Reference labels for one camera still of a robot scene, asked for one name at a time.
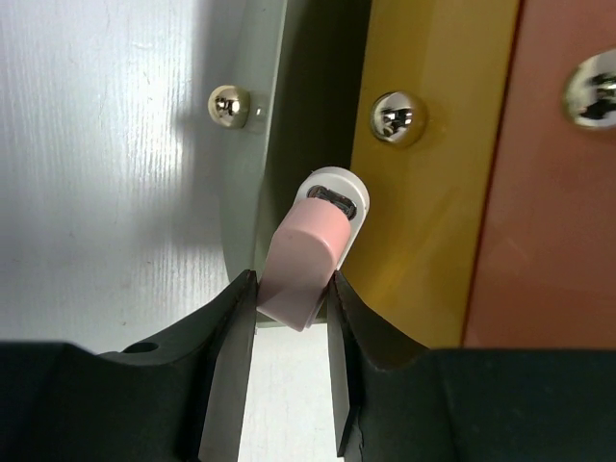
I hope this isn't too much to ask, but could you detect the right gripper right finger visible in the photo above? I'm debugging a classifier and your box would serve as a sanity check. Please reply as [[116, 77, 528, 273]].
[[326, 272, 615, 461]]

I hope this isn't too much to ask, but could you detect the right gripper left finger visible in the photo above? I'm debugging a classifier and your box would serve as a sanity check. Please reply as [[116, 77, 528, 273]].
[[1, 270, 258, 461]]

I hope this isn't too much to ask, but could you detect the pink eraser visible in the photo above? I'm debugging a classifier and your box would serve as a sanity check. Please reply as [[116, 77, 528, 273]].
[[257, 167, 370, 332]]

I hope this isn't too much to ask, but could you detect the orange drawer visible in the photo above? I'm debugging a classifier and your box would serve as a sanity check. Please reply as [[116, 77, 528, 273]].
[[464, 1, 615, 348]]

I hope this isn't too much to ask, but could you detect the yellow drawer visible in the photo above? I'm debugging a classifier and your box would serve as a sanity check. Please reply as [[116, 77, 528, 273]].
[[343, 1, 519, 347]]

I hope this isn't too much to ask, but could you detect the grey green bottom drawer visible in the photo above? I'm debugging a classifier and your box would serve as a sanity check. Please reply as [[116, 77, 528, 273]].
[[208, 1, 371, 279]]

